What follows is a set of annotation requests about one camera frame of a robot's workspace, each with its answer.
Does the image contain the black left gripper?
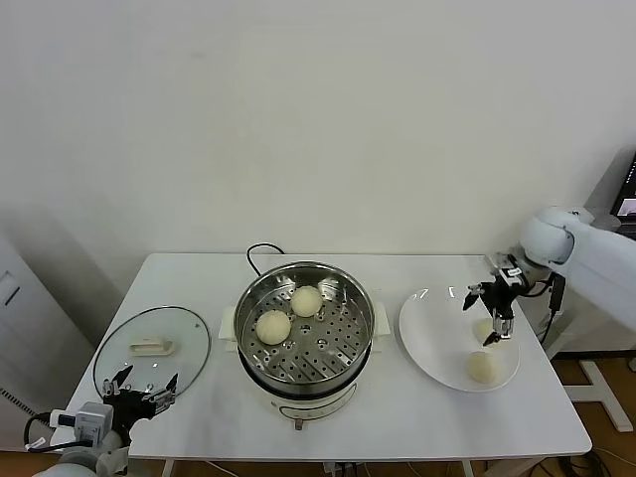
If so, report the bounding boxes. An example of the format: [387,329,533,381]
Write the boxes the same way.
[101,365,181,434]

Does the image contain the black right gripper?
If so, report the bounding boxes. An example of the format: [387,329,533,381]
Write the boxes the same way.
[461,277,521,349]

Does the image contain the white steamed baozi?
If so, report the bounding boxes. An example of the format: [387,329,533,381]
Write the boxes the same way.
[290,285,323,318]
[464,350,502,385]
[473,320,499,348]
[255,310,292,346]

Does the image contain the round glass pot lid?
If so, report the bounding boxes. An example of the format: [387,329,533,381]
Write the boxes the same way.
[92,306,214,406]

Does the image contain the perforated steel steamer basket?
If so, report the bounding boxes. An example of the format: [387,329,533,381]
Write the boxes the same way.
[234,261,378,394]

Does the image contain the white round plate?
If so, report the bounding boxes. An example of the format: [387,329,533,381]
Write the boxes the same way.
[398,286,522,394]

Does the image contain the white side desk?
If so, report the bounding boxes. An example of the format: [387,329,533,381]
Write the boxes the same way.
[544,206,636,433]

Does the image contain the cream electric cooker base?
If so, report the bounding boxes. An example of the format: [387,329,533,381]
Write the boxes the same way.
[220,302,391,432]

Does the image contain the dark laptop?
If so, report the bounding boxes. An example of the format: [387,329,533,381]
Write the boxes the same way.
[609,147,636,230]

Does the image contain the white power strip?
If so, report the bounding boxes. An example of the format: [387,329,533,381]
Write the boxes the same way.
[322,461,360,477]

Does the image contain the right camera cable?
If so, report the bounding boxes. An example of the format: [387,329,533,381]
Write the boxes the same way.
[506,266,556,300]

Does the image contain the camera cable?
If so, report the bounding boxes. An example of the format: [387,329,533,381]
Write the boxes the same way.
[506,266,556,300]
[24,408,78,453]

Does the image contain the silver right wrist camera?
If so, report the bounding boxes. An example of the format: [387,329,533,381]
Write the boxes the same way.
[486,252,521,275]

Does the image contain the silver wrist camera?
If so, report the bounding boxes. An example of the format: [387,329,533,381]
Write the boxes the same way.
[486,252,521,275]
[74,401,114,445]

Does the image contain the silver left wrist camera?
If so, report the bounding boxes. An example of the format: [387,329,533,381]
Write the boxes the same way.
[74,401,114,445]

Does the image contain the black laptop adapter cable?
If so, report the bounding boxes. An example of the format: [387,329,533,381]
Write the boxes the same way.
[539,271,567,347]

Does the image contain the left camera cable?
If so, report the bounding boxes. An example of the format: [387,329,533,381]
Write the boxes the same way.
[24,408,78,453]

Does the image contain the black cooker power cord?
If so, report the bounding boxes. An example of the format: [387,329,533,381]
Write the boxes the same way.
[246,242,287,277]

